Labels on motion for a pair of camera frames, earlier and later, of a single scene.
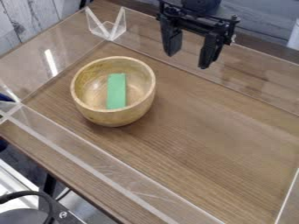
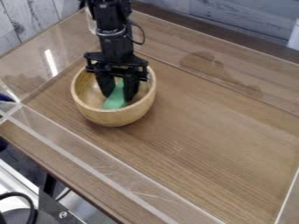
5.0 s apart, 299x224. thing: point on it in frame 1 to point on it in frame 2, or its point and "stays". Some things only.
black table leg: [49, 185] stays
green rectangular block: [116, 90] stays
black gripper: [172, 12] to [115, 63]
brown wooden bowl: [88, 90] stays
